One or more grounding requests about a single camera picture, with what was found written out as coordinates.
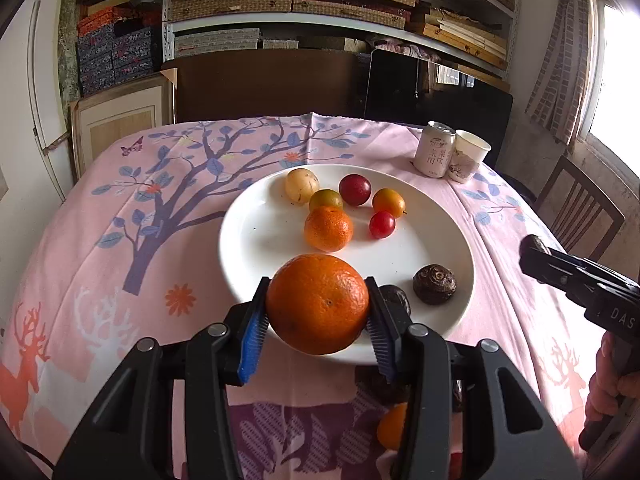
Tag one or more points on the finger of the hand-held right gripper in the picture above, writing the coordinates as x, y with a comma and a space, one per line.
550, 267

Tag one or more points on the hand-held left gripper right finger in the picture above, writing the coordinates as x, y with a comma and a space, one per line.
378, 345

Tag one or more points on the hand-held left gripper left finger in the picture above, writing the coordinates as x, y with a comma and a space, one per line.
248, 345

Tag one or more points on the dark brown water chestnut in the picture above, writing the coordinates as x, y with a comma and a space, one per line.
398, 300
434, 284

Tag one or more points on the large orange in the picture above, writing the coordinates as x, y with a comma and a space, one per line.
317, 302

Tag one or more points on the small smooth orange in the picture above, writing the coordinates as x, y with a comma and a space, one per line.
392, 425

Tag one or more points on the white plate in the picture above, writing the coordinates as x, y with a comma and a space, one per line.
280, 240

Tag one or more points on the red cherry tomato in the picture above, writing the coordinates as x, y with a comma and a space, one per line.
382, 224

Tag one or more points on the small textured mandarin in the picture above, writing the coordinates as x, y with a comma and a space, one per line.
328, 228

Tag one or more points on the orange-yellow tomato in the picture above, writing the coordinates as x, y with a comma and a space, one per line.
388, 202

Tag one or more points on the small red plum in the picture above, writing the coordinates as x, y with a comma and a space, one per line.
455, 466

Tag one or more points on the yellow-green tomato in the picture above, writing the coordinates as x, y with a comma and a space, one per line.
326, 199

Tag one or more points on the dark red plum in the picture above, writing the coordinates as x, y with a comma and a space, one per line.
355, 189

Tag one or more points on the pale yellow round fruit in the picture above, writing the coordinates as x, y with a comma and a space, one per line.
302, 186

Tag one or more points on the person's right hand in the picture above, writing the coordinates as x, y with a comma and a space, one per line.
602, 380

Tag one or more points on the dark wooden chair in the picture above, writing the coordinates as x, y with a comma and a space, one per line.
580, 205

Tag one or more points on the white paper cup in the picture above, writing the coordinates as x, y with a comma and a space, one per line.
467, 157

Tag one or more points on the pink printed tablecloth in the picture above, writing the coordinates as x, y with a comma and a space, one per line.
125, 260

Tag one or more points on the pale drink can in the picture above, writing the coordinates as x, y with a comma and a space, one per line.
434, 152

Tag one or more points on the bright curtained window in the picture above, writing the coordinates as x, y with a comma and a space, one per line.
617, 75

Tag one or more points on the brick patterned curtain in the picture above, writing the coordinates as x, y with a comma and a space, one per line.
555, 60

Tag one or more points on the black glossy panel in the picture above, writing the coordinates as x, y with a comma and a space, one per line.
435, 90

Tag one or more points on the stack of tan wooden boxes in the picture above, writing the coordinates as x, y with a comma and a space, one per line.
465, 35

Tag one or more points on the framed picture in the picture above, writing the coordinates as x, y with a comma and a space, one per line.
120, 125

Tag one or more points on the pink cloth bundle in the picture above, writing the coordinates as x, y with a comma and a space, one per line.
410, 50

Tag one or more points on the brown wooden board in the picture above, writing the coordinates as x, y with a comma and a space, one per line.
270, 85

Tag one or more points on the stack of white patterned boxes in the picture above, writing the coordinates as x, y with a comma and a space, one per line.
215, 42

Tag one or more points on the white metal shelf rack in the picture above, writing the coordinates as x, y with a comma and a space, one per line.
350, 22

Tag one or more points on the stack of blue patterned boxes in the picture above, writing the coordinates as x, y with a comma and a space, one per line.
110, 57

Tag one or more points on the white leaning board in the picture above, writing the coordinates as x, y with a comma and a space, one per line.
45, 85

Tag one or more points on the green marbled panel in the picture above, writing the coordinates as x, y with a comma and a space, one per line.
67, 45

